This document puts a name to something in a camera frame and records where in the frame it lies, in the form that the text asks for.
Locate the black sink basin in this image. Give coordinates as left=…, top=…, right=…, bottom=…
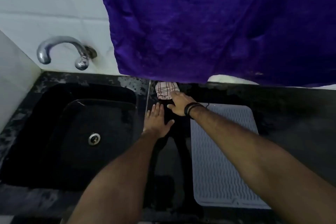
left=0, top=82, right=137, bottom=193

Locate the grey ribbed drying mat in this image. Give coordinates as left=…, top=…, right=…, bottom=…
left=190, top=103, right=271, bottom=210

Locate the person's left forearm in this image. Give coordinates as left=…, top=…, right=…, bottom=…
left=67, top=130, right=169, bottom=224

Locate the metal sink drain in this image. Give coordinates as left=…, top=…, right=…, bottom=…
left=88, top=132, right=101, bottom=146

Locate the black wristband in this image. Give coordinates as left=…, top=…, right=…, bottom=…
left=184, top=102, right=205, bottom=119

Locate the person's left hand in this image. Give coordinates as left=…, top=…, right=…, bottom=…
left=143, top=103, right=175, bottom=138

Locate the chrome wall faucet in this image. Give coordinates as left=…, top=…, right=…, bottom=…
left=36, top=36, right=98, bottom=71

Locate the checked white cloth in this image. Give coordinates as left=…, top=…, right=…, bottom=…
left=155, top=81, right=180, bottom=100

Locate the person's right hand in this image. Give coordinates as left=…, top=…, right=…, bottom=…
left=167, top=91, right=196, bottom=117

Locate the person's right forearm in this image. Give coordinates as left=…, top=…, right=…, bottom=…
left=190, top=105, right=336, bottom=224

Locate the purple hanging cloth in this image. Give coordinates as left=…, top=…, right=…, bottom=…
left=95, top=0, right=336, bottom=88

